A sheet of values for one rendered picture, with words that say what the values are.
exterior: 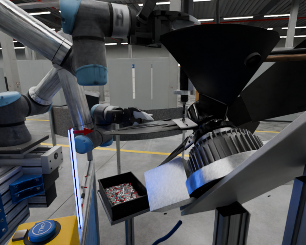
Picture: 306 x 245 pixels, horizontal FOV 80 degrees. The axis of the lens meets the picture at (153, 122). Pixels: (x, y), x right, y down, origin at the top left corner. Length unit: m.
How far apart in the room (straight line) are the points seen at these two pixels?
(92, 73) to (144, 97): 6.27
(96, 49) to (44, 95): 0.62
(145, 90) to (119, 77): 1.08
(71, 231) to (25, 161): 0.68
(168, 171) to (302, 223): 0.35
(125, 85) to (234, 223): 6.46
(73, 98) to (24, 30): 0.28
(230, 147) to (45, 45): 0.55
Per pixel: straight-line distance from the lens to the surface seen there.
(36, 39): 0.59
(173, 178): 0.61
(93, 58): 0.47
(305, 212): 0.45
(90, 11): 0.49
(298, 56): 0.51
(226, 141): 0.51
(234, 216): 0.71
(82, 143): 0.75
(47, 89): 1.03
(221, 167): 0.46
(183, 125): 0.59
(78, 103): 0.76
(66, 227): 0.41
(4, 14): 0.60
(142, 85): 6.71
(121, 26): 0.50
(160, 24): 0.53
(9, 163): 1.07
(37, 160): 1.00
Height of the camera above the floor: 1.33
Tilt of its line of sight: 13 degrees down
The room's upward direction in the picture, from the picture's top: straight up
